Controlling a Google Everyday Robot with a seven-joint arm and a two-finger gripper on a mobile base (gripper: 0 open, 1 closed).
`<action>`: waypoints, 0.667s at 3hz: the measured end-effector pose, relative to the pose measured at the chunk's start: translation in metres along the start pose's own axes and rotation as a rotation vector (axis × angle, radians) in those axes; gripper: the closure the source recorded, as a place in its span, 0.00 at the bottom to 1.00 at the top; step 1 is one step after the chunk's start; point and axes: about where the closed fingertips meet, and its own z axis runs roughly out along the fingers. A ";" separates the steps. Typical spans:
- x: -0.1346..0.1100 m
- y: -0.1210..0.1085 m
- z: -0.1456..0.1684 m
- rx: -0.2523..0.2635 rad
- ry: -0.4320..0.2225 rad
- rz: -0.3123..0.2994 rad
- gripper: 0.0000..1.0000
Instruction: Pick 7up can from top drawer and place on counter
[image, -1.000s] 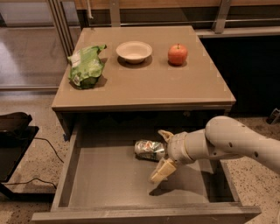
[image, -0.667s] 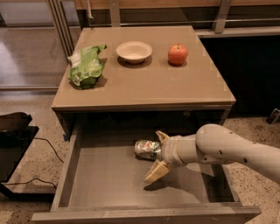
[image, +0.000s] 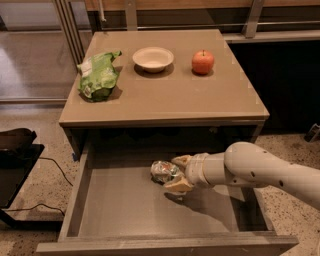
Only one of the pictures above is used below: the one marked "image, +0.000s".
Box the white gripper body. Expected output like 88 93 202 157
185 153 214 188

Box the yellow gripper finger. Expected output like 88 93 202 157
171 155 192 168
164 176 193 193

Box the crushed 7up soda can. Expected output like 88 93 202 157
150 161 183 184

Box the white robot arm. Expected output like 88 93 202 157
165 142 320 209

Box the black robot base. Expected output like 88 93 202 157
0 128 62 231

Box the brown cabinet with counter top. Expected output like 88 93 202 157
59 29 269 156

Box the open top drawer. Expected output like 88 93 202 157
36 139 298 256

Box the red apple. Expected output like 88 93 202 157
192 50 214 75

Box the white paper bowl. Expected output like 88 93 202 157
132 47 174 73

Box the green chip bag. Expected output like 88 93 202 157
77 51 122 102

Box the black cable on floor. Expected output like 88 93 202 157
4 156 74 217

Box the metal railing frame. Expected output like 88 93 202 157
51 0 320 64

